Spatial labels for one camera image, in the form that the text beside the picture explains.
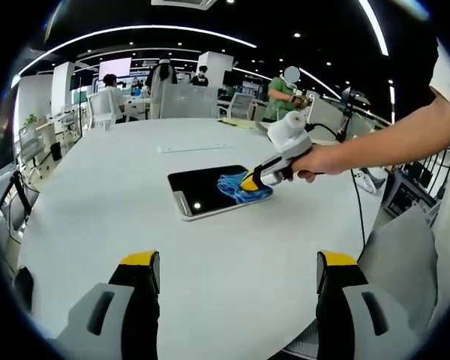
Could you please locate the yellow paper sheet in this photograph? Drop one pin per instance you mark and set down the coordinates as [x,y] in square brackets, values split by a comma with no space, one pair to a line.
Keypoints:
[240,123]

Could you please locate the black pouch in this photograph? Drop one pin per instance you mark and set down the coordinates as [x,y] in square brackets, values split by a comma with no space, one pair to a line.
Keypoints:
[24,288]

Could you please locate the grey equipment box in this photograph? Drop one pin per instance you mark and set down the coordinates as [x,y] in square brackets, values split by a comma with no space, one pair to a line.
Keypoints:
[408,195]

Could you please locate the white grey device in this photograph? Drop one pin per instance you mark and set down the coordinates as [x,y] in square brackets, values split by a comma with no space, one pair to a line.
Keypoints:
[371,180]

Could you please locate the small potted plant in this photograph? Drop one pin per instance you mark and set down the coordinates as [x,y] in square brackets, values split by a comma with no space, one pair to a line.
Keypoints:
[31,120]

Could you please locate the black tripod stand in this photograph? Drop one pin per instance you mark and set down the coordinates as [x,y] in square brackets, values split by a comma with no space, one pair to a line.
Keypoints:
[348,108]

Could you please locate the black waste bin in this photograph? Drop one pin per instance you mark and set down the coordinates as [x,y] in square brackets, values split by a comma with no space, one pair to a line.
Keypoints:
[56,151]

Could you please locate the grey mesh chair back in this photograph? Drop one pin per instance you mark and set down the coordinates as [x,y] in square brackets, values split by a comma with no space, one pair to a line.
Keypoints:
[189,101]

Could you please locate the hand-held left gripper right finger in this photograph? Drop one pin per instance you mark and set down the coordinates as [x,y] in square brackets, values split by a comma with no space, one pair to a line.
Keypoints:
[352,326]

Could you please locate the ceiling air vent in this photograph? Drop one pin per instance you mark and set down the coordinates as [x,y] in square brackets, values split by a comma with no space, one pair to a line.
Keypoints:
[185,3]

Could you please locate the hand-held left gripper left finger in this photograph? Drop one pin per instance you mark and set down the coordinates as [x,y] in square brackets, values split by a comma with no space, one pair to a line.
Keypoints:
[105,322]

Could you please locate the bright wall screen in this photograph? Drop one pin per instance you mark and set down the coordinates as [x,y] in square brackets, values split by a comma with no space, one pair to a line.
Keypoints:
[114,68]

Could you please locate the light mesh office chair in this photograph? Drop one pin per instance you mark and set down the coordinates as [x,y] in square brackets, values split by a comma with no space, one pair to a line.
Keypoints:
[30,142]

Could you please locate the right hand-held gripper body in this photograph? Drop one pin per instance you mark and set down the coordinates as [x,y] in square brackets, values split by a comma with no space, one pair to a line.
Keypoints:
[290,133]

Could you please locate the grey mesh office chair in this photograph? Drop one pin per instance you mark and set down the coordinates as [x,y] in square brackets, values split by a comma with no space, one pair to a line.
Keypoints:
[397,262]

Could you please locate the straight ceiling light strip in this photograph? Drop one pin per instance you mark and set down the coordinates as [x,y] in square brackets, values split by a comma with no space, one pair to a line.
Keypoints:
[375,26]

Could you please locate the blue cleaning cloth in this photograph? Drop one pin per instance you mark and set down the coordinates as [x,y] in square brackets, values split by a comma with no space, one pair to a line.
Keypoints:
[228,185]

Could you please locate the white office chair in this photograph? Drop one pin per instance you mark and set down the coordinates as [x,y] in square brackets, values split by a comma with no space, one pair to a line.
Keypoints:
[101,108]
[238,105]

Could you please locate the person's right hand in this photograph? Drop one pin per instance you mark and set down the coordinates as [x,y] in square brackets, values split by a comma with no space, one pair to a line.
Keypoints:
[322,159]

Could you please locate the curved ceiling light strip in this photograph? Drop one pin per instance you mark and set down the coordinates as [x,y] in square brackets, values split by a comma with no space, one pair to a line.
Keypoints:
[146,28]

